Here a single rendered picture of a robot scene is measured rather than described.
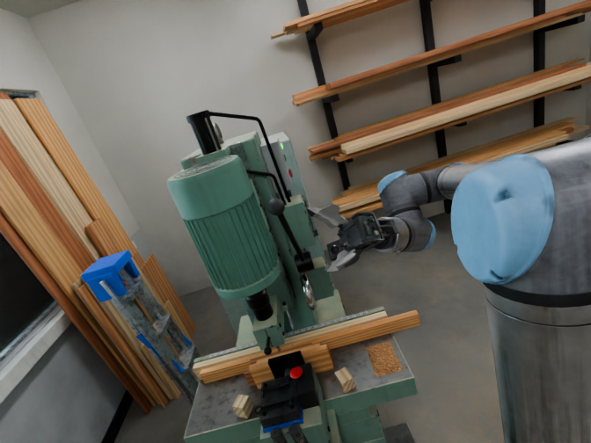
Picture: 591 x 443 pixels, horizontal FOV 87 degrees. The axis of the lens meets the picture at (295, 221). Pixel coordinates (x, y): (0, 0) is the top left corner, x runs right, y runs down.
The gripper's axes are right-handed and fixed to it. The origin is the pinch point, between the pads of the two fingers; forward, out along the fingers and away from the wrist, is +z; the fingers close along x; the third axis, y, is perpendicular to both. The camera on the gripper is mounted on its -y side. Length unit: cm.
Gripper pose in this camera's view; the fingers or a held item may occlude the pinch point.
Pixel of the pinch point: (313, 240)
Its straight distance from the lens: 67.9
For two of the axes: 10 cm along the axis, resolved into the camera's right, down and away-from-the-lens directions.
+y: 4.9, -4.6, -7.4
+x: 2.4, 8.9, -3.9
